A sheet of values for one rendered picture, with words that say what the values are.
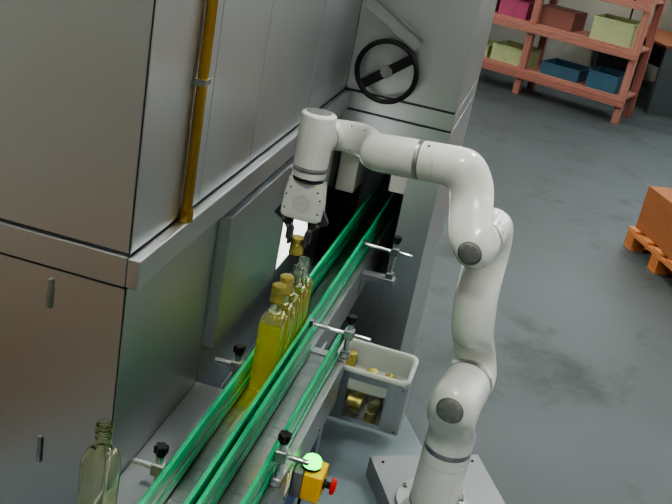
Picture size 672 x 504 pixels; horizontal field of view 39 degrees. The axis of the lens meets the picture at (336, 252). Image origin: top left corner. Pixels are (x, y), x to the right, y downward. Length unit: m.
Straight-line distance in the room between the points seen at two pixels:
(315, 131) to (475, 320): 0.56
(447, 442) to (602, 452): 2.31
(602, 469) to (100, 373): 2.99
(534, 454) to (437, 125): 1.79
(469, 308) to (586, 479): 2.28
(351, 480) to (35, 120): 1.37
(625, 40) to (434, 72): 8.13
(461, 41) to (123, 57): 1.67
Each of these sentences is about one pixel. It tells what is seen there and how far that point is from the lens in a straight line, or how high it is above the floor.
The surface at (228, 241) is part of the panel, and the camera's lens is 2.18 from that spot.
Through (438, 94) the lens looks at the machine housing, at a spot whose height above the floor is 1.62.
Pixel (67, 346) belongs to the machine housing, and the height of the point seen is 1.35.
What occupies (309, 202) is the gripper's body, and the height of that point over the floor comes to 1.52.
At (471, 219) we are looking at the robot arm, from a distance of 2.05.
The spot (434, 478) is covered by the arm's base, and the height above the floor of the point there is 0.93.
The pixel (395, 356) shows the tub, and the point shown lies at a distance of 2.74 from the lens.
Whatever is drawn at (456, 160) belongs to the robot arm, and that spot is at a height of 1.72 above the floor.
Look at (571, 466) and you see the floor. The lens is 4.41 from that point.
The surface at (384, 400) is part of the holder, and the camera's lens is 2.64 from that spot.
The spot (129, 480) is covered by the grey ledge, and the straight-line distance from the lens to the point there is 2.03.
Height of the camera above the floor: 2.29
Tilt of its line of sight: 23 degrees down
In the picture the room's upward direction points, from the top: 11 degrees clockwise
